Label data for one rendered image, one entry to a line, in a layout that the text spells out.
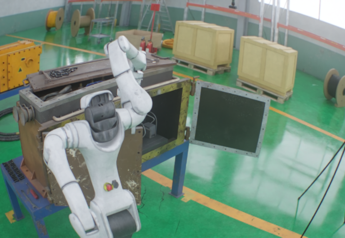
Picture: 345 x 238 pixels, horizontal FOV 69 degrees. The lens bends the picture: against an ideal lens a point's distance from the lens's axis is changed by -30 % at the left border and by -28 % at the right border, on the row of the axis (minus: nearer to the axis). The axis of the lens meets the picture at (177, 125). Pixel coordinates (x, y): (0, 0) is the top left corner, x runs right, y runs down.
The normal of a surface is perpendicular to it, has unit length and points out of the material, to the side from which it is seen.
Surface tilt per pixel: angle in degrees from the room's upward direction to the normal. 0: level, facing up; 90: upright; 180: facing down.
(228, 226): 0
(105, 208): 65
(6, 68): 90
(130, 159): 90
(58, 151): 46
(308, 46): 90
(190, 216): 0
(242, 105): 90
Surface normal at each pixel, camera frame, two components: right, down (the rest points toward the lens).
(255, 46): -0.61, 0.28
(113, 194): 0.68, -0.04
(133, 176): 0.32, 0.43
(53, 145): 0.50, -0.45
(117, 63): -0.15, -0.08
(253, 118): -0.29, 0.38
